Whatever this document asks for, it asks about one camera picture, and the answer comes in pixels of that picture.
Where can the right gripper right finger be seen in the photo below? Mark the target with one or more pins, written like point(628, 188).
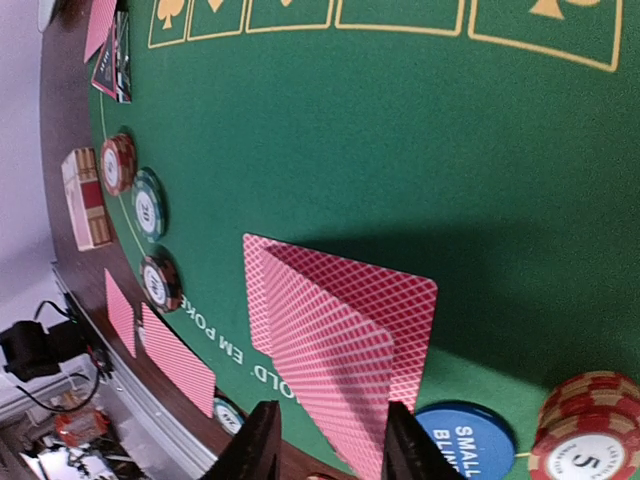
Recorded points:
point(409, 453)

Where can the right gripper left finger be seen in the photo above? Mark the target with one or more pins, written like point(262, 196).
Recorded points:
point(254, 452)

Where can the blue small blind button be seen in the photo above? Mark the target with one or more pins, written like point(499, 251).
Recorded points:
point(476, 441)

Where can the red chips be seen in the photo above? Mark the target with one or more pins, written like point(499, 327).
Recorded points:
point(118, 164)
point(588, 428)

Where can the black chips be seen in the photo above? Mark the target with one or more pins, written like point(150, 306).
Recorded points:
point(161, 282)

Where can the green chips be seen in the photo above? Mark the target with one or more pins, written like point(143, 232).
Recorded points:
point(150, 210)

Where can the triangular black red dealer button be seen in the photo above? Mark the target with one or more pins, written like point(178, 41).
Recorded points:
point(111, 74)

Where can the round green poker mat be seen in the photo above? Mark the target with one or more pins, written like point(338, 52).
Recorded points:
point(491, 146)

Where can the playing card box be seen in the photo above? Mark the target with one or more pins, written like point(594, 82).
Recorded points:
point(85, 200)

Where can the aluminium front rail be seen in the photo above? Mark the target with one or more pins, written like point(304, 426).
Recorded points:
point(154, 438)

